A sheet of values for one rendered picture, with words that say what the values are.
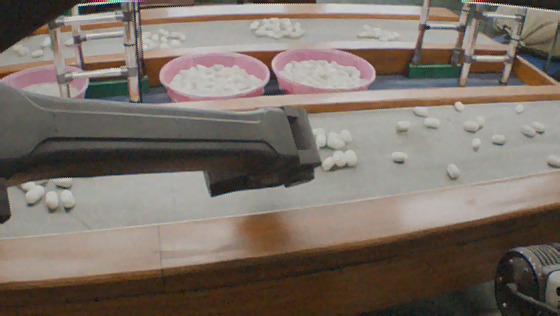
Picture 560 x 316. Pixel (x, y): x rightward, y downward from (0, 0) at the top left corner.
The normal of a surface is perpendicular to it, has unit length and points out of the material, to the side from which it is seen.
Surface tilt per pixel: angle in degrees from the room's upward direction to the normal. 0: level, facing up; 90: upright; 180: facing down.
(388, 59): 90
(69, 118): 51
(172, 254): 0
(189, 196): 0
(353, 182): 0
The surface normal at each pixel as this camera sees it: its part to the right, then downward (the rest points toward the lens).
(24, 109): 0.76, -0.33
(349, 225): 0.06, -0.82
